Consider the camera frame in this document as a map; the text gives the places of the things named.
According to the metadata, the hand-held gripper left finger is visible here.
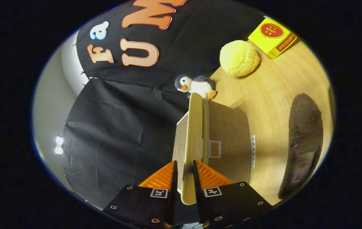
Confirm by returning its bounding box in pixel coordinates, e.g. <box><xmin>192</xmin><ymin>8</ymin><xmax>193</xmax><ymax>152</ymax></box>
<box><xmin>102</xmin><ymin>160</ymin><xmax>179</xmax><ymax>229</ymax></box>

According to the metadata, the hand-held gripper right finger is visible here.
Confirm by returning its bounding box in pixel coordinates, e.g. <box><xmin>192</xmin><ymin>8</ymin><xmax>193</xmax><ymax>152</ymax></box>
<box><xmin>193</xmin><ymin>160</ymin><xmax>274</xmax><ymax>229</ymax></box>

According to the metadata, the beige fabric storage box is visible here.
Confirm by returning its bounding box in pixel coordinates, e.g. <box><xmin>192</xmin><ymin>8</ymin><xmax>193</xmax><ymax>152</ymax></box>
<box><xmin>172</xmin><ymin>93</ymin><xmax>256</xmax><ymax>205</ymax></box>

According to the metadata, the brown fuzzy slipper shoe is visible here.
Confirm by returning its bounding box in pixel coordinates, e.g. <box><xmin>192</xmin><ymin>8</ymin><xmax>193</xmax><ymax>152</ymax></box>
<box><xmin>278</xmin><ymin>93</ymin><xmax>324</xmax><ymax>200</ymax></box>

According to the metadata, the small white beaded strip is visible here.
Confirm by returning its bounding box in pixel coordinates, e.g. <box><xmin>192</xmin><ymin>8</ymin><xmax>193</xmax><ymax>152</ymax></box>
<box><xmin>251</xmin><ymin>134</ymin><xmax>257</xmax><ymax>169</ymax></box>

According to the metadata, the black backdrop cloth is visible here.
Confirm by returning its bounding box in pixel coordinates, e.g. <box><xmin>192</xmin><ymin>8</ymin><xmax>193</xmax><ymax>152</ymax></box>
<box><xmin>62</xmin><ymin>0</ymin><xmax>266</xmax><ymax>210</ymax></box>

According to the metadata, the penguin plush toy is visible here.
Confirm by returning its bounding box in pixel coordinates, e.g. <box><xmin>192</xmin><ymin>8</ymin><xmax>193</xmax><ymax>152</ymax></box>
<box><xmin>174</xmin><ymin>74</ymin><xmax>217</xmax><ymax>101</ymax></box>

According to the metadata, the narrow ceiling light panel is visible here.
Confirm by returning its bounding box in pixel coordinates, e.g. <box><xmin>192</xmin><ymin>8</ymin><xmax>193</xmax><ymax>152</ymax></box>
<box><xmin>55</xmin><ymin>135</ymin><xmax>65</xmax><ymax>156</ymax></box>

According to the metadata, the yellow bread-shaped plush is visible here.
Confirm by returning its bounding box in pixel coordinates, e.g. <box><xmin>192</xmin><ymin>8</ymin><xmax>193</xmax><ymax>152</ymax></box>
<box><xmin>219</xmin><ymin>40</ymin><xmax>261</xmax><ymax>77</ymax></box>

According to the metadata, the yellow book with red circle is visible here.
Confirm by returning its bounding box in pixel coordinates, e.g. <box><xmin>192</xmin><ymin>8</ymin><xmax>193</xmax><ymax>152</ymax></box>
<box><xmin>248</xmin><ymin>17</ymin><xmax>297</xmax><ymax>59</ymax></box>

